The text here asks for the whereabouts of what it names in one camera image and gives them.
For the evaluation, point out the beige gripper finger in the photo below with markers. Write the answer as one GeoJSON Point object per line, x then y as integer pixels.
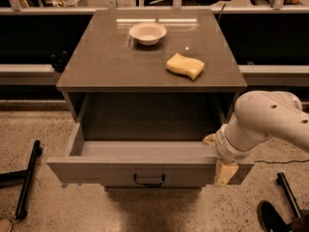
{"type": "Point", "coordinates": [209, 139]}
{"type": "Point", "coordinates": [224, 172]}

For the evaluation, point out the grey top drawer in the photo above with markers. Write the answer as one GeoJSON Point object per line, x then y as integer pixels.
{"type": "Point", "coordinates": [142, 140]}

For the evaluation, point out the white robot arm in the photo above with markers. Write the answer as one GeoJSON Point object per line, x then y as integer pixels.
{"type": "Point", "coordinates": [258, 116]}

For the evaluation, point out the grey drawer cabinet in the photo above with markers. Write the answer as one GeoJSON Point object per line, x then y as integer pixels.
{"type": "Point", "coordinates": [109, 60]}

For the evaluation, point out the black shoe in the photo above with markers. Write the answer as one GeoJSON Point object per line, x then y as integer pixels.
{"type": "Point", "coordinates": [270, 220]}

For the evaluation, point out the yellow sponge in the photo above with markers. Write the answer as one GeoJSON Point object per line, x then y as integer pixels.
{"type": "Point", "coordinates": [187, 66]}

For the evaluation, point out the white bowl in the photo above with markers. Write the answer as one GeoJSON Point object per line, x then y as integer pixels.
{"type": "Point", "coordinates": [148, 33]}

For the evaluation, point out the blue tape cross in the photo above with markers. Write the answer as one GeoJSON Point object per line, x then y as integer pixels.
{"type": "Point", "coordinates": [64, 185]}

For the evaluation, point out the black stand leg left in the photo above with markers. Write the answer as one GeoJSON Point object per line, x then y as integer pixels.
{"type": "Point", "coordinates": [22, 178]}

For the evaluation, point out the black clamp on rail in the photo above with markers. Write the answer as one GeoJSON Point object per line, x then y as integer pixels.
{"type": "Point", "coordinates": [59, 62]}

